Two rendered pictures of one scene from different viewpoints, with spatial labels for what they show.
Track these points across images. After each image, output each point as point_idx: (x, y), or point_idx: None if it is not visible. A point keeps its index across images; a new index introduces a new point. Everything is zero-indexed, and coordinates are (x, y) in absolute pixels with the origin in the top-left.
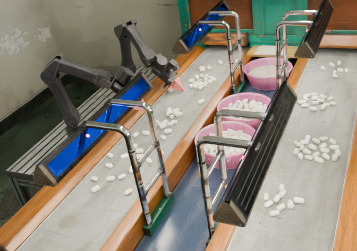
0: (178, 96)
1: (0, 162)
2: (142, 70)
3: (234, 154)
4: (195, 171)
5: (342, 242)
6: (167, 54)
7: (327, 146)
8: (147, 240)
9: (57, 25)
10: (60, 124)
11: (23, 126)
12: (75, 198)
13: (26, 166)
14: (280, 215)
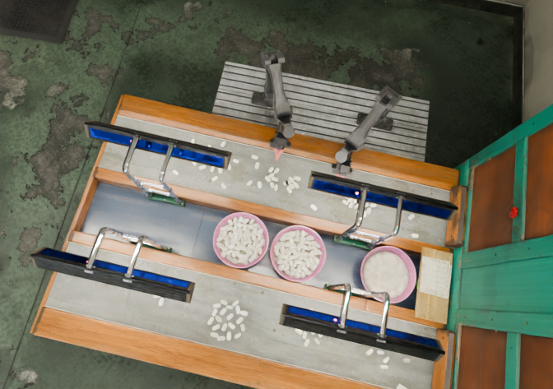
0: None
1: (350, 16)
2: (416, 124)
3: (215, 248)
4: (219, 217)
5: (113, 329)
6: None
7: (233, 330)
8: (143, 196)
9: None
10: (296, 76)
11: (415, 7)
12: (171, 135)
13: (230, 76)
14: None
